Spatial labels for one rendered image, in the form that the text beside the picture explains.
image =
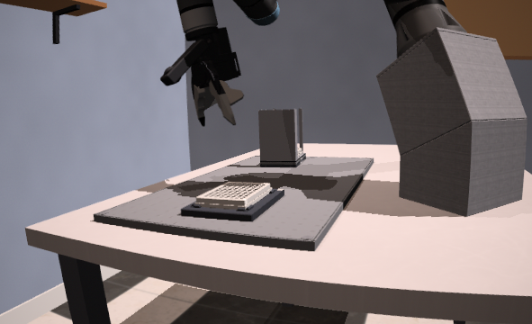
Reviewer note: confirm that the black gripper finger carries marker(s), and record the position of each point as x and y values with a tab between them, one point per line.
224	100
203	99

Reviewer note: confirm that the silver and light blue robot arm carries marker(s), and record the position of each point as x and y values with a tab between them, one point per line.
412	20

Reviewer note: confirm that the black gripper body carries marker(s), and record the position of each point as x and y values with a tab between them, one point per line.
219	44

